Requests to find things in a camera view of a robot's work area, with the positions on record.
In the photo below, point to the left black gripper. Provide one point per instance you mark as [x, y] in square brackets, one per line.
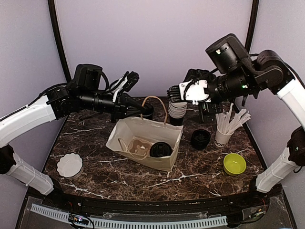
[123, 102]

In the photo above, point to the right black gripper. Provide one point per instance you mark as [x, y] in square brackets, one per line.
[204, 111]

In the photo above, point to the black plastic cup lid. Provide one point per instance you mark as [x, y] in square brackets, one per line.
[149, 108]

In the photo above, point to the black paper coffee cup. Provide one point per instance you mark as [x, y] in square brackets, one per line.
[148, 116]

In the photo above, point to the cream paper bag with handles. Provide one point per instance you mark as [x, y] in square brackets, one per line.
[134, 137]

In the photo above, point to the brown cardboard cup carrier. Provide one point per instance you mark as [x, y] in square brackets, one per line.
[139, 146]

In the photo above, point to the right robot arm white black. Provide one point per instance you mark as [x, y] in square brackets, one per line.
[248, 77]

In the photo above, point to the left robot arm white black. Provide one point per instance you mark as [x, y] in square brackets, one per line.
[55, 104]

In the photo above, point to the bundle of wrapped straws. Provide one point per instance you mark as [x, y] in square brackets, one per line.
[228, 123]

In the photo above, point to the stack of paper cups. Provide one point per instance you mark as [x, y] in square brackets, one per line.
[177, 112]

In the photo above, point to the stack of black lids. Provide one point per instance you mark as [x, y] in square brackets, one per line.
[200, 139]

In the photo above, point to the white cup holding straws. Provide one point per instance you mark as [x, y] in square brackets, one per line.
[221, 139]

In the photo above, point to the green bowl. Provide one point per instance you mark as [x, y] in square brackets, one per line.
[234, 164]

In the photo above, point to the white scalloped bowl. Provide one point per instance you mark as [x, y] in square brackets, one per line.
[70, 166]

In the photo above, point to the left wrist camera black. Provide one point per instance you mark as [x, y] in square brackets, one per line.
[87, 76]

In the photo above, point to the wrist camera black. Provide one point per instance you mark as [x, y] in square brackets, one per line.
[87, 76]
[227, 53]

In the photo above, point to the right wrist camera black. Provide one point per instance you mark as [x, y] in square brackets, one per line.
[227, 53]

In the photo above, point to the right black frame post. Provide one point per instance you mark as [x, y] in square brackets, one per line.
[251, 25]

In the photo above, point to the black frame post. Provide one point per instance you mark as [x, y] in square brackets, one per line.
[58, 41]
[251, 25]

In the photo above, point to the white cable duct strip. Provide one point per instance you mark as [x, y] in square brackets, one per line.
[80, 221]

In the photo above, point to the left black frame post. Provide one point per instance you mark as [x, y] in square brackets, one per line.
[58, 41]

